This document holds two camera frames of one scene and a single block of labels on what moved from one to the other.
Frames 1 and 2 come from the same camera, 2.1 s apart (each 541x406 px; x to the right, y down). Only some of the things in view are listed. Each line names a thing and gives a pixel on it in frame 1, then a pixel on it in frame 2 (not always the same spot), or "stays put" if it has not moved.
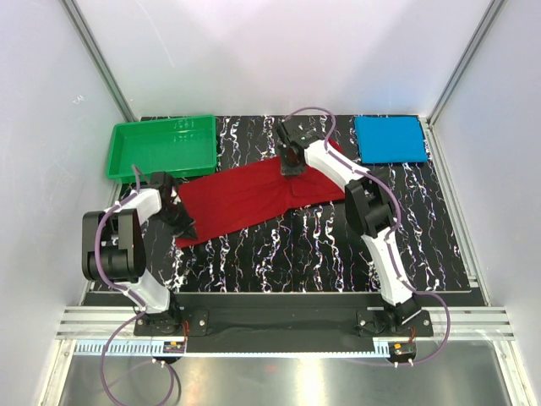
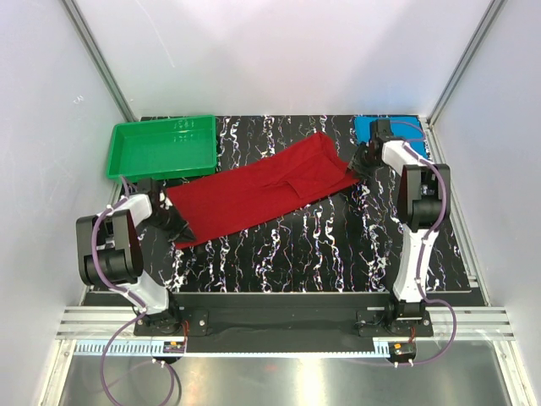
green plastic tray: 177,145 stays put
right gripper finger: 298,169 to 362,173
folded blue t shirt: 390,139 stays put
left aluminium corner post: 76,15 stays put
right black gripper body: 285,159 to 368,161
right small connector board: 401,352 stays put
